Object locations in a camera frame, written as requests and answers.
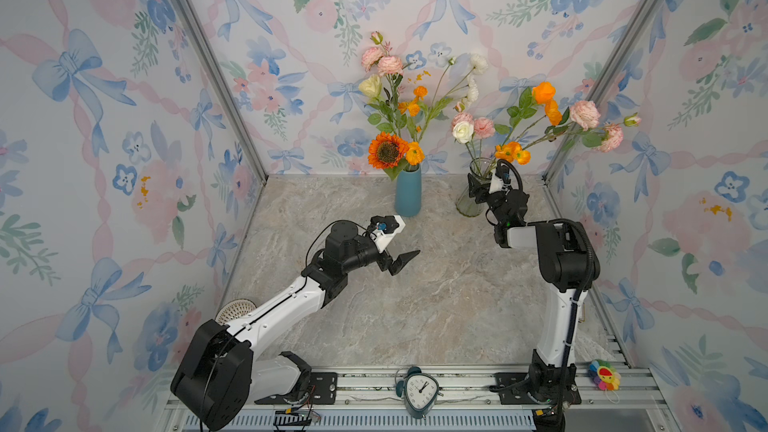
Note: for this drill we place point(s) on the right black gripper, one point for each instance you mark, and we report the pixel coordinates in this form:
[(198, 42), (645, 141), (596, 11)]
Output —
[(476, 190)]

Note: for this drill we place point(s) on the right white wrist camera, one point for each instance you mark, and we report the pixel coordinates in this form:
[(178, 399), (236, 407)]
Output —
[(499, 181)]

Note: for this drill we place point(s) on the patterned ceramic bowl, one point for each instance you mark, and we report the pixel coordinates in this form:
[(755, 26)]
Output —
[(234, 309)]

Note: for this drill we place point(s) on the pink bud flower stem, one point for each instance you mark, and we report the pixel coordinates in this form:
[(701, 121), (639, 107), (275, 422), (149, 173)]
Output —
[(583, 122)]

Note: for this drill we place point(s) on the small colourful toy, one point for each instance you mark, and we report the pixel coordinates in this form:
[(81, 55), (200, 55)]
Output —
[(604, 376)]

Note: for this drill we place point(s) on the tall pink bud stem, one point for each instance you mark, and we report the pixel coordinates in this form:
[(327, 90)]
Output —
[(378, 59)]

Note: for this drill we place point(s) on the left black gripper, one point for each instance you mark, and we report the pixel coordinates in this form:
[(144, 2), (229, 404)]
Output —
[(398, 264)]

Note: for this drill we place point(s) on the white ranunculus flower stem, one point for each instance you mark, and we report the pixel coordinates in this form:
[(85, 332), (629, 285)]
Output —
[(457, 85)]

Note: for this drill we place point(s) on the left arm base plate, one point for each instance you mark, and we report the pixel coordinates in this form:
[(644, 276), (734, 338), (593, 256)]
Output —
[(319, 388)]

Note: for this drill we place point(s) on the aluminium rail frame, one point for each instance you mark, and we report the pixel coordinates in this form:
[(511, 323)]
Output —
[(366, 399)]

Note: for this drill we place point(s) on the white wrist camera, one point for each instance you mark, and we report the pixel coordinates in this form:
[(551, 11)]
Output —
[(383, 229), (499, 181)]

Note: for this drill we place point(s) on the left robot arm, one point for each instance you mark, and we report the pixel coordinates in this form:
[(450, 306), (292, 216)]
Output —
[(222, 369)]

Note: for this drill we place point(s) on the orange ranunculus flower stem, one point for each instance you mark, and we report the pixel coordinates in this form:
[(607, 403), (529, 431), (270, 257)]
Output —
[(541, 92)]

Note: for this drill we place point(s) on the teal ceramic vase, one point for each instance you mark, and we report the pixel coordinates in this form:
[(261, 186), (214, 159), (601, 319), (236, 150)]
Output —
[(408, 195)]

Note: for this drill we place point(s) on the cream rose stem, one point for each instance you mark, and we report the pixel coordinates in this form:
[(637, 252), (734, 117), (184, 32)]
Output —
[(383, 94)]

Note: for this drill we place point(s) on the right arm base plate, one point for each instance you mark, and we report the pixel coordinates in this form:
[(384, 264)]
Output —
[(517, 388)]

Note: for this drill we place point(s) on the teal heart alarm clock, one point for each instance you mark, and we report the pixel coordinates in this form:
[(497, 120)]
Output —
[(418, 390)]

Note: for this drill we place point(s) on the orange poppy spray stem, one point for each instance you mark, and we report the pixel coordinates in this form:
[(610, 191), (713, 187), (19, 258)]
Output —
[(530, 123)]

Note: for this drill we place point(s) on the pink rose stem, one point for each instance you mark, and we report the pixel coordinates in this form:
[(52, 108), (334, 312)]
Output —
[(484, 128)]

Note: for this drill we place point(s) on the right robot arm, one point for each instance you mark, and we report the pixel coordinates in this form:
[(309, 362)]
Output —
[(567, 264)]

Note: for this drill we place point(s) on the clear glass vase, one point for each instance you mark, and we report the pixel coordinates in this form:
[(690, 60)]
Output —
[(478, 181)]

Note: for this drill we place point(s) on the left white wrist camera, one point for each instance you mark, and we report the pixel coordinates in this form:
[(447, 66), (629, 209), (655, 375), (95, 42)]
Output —
[(383, 229)]

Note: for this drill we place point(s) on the orange poppy flower stem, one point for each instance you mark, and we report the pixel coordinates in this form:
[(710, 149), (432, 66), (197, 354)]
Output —
[(410, 113)]

